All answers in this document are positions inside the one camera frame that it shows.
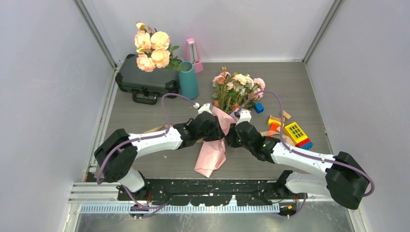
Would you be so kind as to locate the teal vase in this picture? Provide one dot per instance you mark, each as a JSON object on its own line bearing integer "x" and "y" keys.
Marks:
{"x": 188, "y": 81}

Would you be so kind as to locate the red flat brick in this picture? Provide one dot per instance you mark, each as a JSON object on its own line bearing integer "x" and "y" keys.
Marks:
{"x": 299, "y": 144}

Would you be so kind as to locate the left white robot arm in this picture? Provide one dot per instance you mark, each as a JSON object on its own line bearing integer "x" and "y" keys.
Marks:
{"x": 116, "y": 154}

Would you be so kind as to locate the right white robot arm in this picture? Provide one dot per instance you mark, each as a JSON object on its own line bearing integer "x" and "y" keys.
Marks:
{"x": 339, "y": 177}

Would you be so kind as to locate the small blue brick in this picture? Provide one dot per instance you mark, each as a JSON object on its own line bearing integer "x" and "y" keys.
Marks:
{"x": 259, "y": 108}

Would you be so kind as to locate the yellow window block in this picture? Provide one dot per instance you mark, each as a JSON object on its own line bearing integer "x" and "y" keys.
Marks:
{"x": 295, "y": 133}

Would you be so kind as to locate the pink flower bouquet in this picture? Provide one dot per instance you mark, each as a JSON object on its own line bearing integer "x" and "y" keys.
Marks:
{"x": 231, "y": 91}

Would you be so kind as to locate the pink metronome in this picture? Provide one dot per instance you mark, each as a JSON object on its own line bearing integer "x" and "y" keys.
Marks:
{"x": 192, "y": 55}

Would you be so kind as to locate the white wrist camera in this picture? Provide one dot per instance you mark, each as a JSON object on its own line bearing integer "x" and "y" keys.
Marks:
{"x": 244, "y": 116}
{"x": 203, "y": 108}

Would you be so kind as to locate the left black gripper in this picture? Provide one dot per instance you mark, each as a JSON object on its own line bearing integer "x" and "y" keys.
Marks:
{"x": 217, "y": 133}

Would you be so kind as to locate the peach artificial roses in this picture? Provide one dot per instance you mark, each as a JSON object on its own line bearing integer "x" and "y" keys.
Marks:
{"x": 154, "y": 50}

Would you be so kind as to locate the tan ribbon bow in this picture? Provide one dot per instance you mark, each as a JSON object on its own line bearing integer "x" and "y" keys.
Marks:
{"x": 285, "y": 116}

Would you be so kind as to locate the orange rectangular block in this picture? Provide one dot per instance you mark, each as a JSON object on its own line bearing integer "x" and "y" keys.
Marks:
{"x": 272, "y": 127}

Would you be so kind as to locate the blue flat brick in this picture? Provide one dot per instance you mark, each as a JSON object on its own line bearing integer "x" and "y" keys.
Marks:
{"x": 307, "y": 146}

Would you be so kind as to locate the yellow arch block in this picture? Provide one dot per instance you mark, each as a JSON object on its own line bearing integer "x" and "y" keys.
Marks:
{"x": 272, "y": 121}

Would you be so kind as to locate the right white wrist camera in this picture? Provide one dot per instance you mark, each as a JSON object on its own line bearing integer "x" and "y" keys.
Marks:
{"x": 244, "y": 116}

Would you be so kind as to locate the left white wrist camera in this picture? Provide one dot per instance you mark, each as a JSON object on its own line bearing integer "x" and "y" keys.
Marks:
{"x": 203, "y": 108}

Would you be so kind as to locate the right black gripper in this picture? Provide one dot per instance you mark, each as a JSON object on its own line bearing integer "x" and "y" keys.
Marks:
{"x": 230, "y": 136}

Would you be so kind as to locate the wooden arch block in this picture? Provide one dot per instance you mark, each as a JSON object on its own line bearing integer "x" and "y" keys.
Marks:
{"x": 271, "y": 117}

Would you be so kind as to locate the black carrying case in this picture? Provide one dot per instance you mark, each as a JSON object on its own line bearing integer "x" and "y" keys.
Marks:
{"x": 145, "y": 87}

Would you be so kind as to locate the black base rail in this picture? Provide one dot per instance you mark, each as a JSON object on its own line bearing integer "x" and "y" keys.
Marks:
{"x": 210, "y": 192}

